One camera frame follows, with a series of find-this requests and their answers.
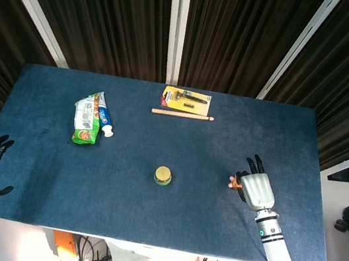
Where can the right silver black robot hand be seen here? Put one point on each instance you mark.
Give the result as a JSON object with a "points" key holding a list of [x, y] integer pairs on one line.
{"points": [[256, 191]]}

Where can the small orange toy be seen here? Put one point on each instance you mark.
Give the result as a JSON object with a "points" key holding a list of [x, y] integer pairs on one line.
{"points": [[236, 183]]}

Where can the wooden stick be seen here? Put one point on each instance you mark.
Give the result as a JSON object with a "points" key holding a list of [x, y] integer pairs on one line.
{"points": [[180, 114]]}

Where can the blue table cloth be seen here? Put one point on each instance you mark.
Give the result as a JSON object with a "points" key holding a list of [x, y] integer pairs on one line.
{"points": [[147, 213]]}

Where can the orange box under table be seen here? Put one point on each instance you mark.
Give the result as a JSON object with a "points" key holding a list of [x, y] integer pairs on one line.
{"points": [[63, 244]]}

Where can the razor on yellow card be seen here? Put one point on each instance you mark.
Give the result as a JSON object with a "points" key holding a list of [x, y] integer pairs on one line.
{"points": [[174, 102]]}

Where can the green snack bag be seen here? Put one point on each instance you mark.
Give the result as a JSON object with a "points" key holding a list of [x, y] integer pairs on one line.
{"points": [[85, 122]]}

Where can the blue white toothpaste tube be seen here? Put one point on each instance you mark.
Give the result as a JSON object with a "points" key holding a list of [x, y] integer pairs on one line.
{"points": [[104, 118]]}

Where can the dark brown pleated curtain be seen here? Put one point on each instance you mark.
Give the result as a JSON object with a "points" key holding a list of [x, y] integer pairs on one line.
{"points": [[113, 16]]}

